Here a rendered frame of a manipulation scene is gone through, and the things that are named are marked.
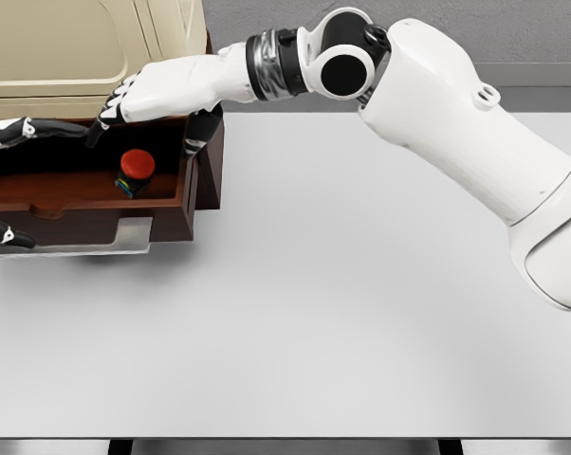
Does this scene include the red button switch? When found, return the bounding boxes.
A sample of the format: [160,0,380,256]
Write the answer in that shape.
[113,148,157,201]

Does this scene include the brown drawer with silver handle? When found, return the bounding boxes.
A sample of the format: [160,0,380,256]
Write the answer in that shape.
[0,118,202,258]

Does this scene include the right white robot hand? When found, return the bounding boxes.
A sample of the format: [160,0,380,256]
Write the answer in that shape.
[84,51,226,161]

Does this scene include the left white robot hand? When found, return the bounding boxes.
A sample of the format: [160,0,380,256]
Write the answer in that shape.
[0,115,92,250]

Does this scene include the cream and brown cabinet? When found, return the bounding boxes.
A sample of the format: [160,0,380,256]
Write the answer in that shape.
[0,0,227,212]

